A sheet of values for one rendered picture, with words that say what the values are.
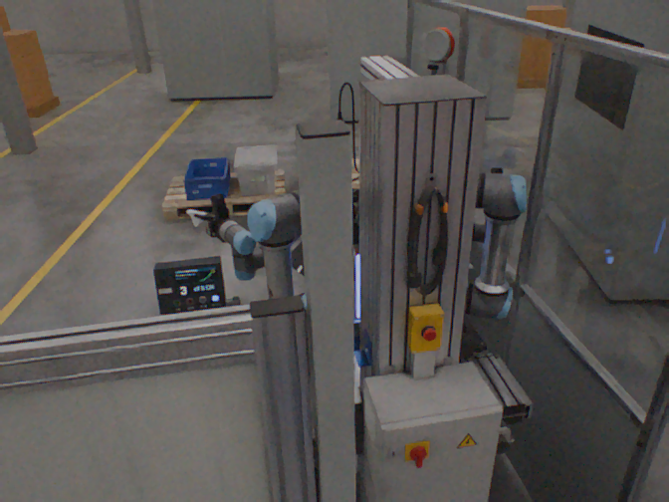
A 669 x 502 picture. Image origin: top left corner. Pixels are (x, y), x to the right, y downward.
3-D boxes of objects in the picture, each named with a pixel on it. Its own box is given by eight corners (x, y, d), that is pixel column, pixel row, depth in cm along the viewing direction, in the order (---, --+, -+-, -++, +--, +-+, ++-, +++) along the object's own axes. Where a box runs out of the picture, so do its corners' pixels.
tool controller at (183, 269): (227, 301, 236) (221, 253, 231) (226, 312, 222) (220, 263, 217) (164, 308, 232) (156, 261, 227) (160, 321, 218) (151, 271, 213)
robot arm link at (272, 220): (313, 343, 191) (305, 198, 164) (276, 361, 183) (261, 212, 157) (294, 326, 199) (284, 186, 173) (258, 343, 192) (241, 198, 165)
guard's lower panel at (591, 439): (402, 267, 441) (406, 158, 396) (597, 602, 217) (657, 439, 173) (398, 267, 440) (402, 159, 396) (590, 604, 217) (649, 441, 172)
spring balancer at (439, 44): (429, 58, 285) (421, 61, 280) (431, 25, 277) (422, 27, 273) (456, 62, 275) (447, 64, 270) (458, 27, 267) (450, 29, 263)
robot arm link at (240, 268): (268, 274, 204) (265, 248, 199) (241, 284, 199) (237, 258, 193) (257, 265, 210) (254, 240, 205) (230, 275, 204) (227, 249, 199)
